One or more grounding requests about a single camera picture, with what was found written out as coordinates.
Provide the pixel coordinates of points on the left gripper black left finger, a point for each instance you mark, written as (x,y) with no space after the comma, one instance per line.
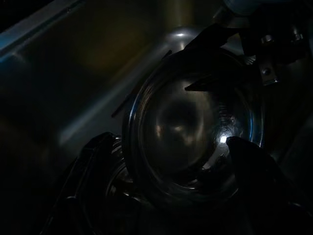
(93,191)

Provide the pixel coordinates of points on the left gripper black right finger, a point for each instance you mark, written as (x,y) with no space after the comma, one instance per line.
(264,195)

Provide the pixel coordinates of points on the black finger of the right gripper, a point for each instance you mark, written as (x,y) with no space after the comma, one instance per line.
(220,83)
(205,40)

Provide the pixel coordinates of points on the small steel bowl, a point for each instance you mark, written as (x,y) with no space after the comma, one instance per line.
(171,122)

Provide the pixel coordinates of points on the stainless steel sink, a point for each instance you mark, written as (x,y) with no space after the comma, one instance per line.
(73,73)

